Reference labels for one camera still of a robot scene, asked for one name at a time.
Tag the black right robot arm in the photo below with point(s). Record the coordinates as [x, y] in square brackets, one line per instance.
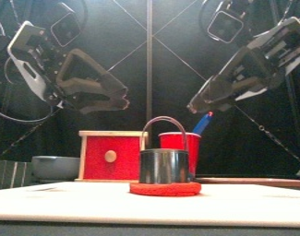
[275, 9]

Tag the wooden drawer box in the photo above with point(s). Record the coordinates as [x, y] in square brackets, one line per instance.
[111, 133]

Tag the red drawer front with knob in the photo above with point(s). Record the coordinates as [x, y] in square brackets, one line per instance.
[103, 166]

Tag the grey bowl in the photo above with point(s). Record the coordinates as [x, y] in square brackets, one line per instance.
[56, 167]

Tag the flat red dough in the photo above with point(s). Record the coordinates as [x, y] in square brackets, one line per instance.
[164, 189]

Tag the blue marker pen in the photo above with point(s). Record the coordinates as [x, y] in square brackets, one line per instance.
[203, 123]

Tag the red plastic cup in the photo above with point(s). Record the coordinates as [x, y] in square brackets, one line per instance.
[194, 147]

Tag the flat wooden board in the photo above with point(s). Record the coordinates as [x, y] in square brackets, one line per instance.
[255, 182]

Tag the grey slatted block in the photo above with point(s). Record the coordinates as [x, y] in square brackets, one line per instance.
[10, 173]

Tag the white cutting board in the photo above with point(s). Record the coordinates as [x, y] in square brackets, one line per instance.
[74, 206]

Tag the vertical metal frame pole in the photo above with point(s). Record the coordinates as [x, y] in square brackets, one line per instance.
[149, 61]

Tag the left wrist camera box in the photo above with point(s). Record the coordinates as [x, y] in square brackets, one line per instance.
[66, 29]

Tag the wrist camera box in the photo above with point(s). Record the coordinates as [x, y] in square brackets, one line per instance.
[226, 26]
[66, 29]

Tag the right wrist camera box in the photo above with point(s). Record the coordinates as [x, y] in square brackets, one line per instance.
[226, 26]

